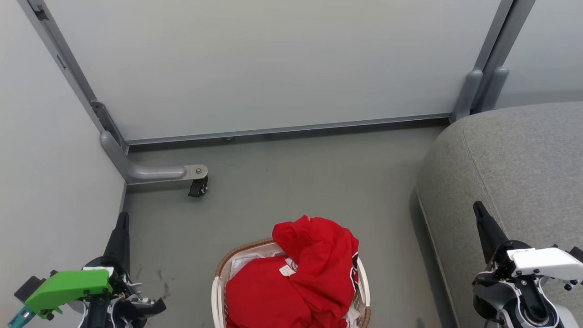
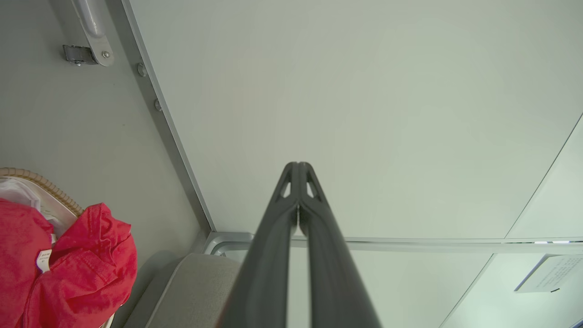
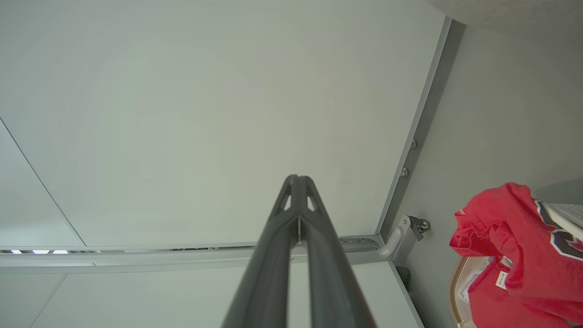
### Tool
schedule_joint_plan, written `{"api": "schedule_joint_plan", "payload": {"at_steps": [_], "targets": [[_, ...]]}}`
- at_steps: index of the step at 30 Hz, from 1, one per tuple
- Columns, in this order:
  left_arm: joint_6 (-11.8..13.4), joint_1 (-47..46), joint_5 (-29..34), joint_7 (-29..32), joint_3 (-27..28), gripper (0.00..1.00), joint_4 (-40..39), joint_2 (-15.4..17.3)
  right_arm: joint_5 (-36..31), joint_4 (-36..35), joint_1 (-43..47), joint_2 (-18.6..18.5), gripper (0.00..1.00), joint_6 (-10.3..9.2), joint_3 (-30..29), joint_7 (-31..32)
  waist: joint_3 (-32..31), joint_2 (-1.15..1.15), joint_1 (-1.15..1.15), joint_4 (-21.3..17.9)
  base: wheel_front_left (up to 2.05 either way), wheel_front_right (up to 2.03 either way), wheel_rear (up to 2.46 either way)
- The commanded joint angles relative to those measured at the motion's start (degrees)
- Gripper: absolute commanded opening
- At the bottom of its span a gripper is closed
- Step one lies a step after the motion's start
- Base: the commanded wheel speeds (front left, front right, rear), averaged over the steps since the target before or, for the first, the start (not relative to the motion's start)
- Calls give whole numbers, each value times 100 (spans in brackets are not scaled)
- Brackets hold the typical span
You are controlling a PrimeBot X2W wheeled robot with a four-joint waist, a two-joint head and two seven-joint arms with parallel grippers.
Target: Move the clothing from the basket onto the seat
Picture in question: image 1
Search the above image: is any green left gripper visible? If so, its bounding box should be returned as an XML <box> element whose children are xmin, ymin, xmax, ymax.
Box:
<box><xmin>25</xmin><ymin>212</ymin><xmax>167</xmax><ymax>319</ymax></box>

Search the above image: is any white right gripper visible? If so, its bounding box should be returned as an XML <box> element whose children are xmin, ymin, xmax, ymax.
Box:
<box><xmin>473</xmin><ymin>201</ymin><xmax>583</xmax><ymax>279</ymax></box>

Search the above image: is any plain red shirt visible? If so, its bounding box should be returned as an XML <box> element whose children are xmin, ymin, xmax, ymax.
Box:
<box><xmin>272</xmin><ymin>215</ymin><xmax>360</xmax><ymax>328</ymax></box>

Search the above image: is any grey fabric sofa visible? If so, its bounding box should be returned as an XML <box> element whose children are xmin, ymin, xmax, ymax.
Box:
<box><xmin>416</xmin><ymin>101</ymin><xmax>583</xmax><ymax>328</ymax></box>

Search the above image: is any white laundry basket brown rim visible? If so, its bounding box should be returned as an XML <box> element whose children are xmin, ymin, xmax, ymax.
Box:
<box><xmin>211</xmin><ymin>238</ymin><xmax>372</xmax><ymax>328</ymax></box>

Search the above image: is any grey metal partition leg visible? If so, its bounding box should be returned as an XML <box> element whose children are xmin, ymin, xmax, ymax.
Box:
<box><xmin>100</xmin><ymin>131</ymin><xmax>209</xmax><ymax>185</ymax></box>

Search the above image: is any black caster wheel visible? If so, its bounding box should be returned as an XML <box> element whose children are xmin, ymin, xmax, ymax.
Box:
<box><xmin>188</xmin><ymin>175</ymin><xmax>209</xmax><ymax>198</ymax></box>

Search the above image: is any white cloth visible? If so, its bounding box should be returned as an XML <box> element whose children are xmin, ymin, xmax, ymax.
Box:
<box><xmin>228</xmin><ymin>248</ymin><xmax>286</xmax><ymax>281</ymax></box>

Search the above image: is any white partition panel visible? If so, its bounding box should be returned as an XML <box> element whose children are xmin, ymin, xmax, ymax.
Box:
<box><xmin>494</xmin><ymin>0</ymin><xmax>583</xmax><ymax>110</ymax></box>
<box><xmin>0</xmin><ymin>0</ymin><xmax>127</xmax><ymax>328</ymax></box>
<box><xmin>43</xmin><ymin>0</ymin><xmax>501</xmax><ymax>142</ymax></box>

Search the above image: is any grey metal frame post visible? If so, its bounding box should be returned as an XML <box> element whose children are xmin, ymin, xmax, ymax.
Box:
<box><xmin>18</xmin><ymin>0</ymin><xmax>129</xmax><ymax>153</ymax></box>
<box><xmin>451</xmin><ymin>0</ymin><xmax>515</xmax><ymax>122</ymax></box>
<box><xmin>478</xmin><ymin>0</ymin><xmax>536</xmax><ymax>113</ymax></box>

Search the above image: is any grey metal bottom rail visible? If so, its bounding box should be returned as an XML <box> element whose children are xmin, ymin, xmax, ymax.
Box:
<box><xmin>123</xmin><ymin>113</ymin><xmax>452</xmax><ymax>146</ymax></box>

